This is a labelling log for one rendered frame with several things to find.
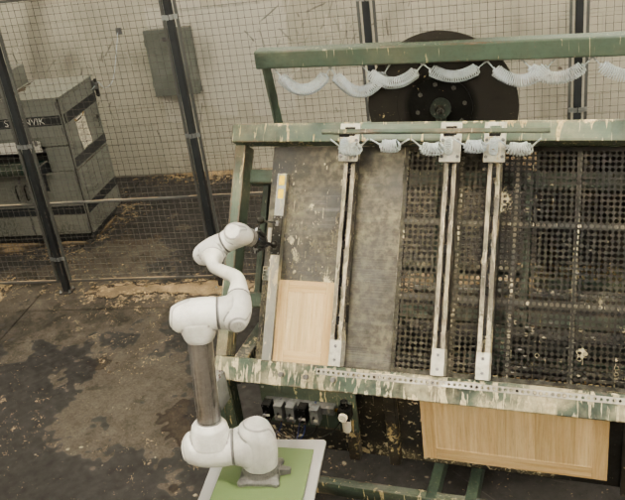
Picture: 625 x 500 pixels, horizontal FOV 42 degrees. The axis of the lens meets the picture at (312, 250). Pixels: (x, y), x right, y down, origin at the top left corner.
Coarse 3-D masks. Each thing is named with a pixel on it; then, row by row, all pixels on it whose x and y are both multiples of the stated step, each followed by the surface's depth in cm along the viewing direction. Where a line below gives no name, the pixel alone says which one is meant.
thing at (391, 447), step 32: (512, 352) 431; (608, 384) 372; (384, 416) 424; (416, 416) 417; (352, 448) 434; (384, 448) 434; (416, 448) 427; (608, 448) 388; (320, 480) 429; (352, 480) 427; (576, 480) 403; (608, 480) 397
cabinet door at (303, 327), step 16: (288, 288) 410; (304, 288) 407; (320, 288) 404; (288, 304) 409; (304, 304) 406; (320, 304) 403; (288, 320) 408; (304, 320) 405; (320, 320) 402; (288, 336) 407; (304, 336) 404; (320, 336) 401; (288, 352) 406; (304, 352) 403; (320, 352) 400
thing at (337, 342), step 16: (352, 160) 397; (352, 176) 400; (352, 192) 399; (352, 208) 399; (352, 224) 401; (352, 240) 401; (336, 272) 397; (336, 288) 396; (336, 304) 395; (336, 320) 394; (336, 336) 397; (336, 352) 392
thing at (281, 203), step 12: (288, 180) 418; (276, 192) 416; (276, 204) 416; (276, 264) 411; (276, 276) 411; (276, 288) 410; (276, 300) 410; (276, 312) 411; (264, 336) 409; (264, 348) 408
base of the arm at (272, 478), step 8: (280, 464) 351; (248, 472) 345; (272, 472) 345; (280, 472) 349; (288, 472) 350; (240, 480) 346; (248, 480) 345; (256, 480) 344; (264, 480) 344; (272, 480) 345
